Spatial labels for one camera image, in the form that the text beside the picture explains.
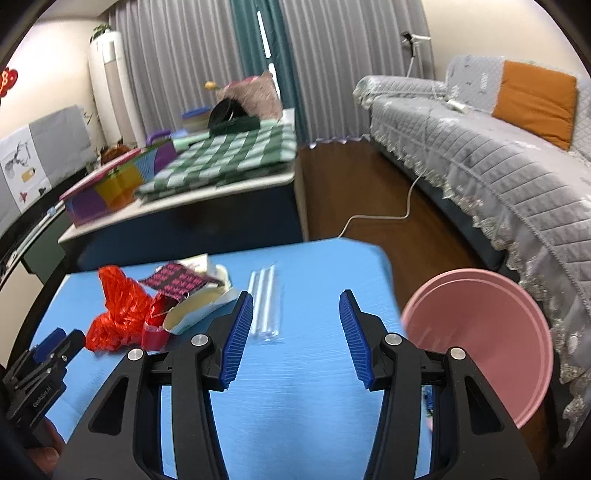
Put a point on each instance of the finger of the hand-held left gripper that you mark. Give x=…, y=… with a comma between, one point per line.
x=69, y=346
x=48, y=344

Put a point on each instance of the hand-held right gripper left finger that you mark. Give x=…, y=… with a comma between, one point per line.
x=238, y=341

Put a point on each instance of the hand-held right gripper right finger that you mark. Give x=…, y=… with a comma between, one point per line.
x=355, y=341

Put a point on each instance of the clear plastic straws pack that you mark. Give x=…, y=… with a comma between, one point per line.
x=265, y=304

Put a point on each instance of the torn cream carton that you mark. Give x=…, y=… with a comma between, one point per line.
x=198, y=307

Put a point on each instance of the red plastic bag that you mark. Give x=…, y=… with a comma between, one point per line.
x=117, y=309

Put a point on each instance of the red wrapper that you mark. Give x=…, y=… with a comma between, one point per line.
x=156, y=325

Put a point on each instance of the dark patterned card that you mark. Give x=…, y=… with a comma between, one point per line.
x=178, y=278

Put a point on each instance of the blue plastic bag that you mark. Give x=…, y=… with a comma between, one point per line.
x=428, y=399

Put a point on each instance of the pink plastic bin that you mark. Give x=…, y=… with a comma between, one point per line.
x=485, y=332

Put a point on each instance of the person's left hand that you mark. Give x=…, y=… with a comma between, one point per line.
x=48, y=447

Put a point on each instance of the blue table mat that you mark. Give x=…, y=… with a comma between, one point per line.
x=304, y=277

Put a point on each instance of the dark television stand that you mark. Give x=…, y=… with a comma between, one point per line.
x=41, y=249

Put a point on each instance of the white rod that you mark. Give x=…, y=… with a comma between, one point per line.
x=32, y=235

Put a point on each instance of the dark blue coffee table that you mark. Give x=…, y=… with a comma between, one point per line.
x=207, y=221

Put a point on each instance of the colourful storage box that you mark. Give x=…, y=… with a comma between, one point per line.
x=111, y=189

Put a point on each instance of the green checked cloth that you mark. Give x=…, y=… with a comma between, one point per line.
x=221, y=157

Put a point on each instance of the grey cloth television cover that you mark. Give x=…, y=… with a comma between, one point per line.
x=41, y=157

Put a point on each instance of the brown teapot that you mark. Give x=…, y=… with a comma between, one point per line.
x=115, y=153

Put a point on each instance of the dark green bowl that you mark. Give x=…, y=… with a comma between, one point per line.
x=238, y=127

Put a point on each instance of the grey quilted sofa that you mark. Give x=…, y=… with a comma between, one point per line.
x=508, y=184

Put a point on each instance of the stack of coloured bowls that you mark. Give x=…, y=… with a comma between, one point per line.
x=196, y=121

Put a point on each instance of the black hat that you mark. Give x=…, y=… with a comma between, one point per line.
x=226, y=113

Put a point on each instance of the pink lace basket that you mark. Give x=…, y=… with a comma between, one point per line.
x=258, y=97

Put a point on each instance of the white charger block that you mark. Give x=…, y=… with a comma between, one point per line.
x=456, y=105

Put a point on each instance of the yellow spoon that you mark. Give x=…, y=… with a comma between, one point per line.
x=211, y=85

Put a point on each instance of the white standing air conditioner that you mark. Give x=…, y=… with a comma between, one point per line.
x=113, y=92

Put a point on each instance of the teal curtain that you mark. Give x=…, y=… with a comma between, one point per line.
x=258, y=55

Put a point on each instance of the grey curtains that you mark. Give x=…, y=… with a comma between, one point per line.
x=175, y=60

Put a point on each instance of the orange cushion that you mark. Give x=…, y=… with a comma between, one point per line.
x=535, y=101

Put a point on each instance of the green potted plant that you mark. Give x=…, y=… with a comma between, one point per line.
x=101, y=31

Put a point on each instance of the red wall ornament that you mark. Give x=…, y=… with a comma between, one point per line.
x=7, y=82

